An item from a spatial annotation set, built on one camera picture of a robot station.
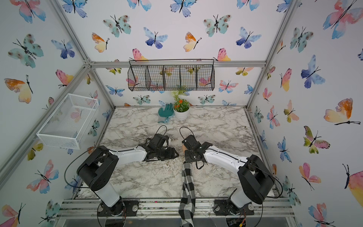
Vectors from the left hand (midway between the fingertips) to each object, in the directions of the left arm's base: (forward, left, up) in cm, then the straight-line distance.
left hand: (177, 154), depth 90 cm
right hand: (-2, -8, +3) cm, 9 cm away
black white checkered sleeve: (-30, -5, +4) cm, 30 cm away
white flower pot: (+32, -2, +1) cm, 32 cm away
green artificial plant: (+31, -2, +13) cm, 34 cm away
